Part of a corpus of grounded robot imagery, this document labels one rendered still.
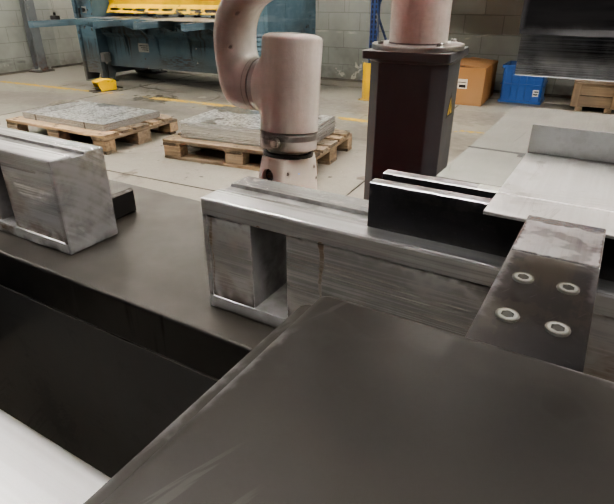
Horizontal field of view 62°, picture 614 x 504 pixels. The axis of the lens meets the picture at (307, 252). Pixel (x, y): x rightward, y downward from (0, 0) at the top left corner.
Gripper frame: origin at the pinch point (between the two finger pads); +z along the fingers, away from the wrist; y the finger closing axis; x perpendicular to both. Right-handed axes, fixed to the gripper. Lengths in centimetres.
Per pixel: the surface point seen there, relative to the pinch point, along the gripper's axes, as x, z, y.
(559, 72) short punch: -40, -30, -32
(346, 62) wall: 338, -2, 584
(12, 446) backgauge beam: -32, -20, -56
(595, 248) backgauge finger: -44, -23, -37
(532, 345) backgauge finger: -44, -23, -46
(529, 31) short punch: -39, -32, -33
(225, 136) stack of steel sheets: 210, 37, 209
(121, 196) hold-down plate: 2.8, -13.7, -27.3
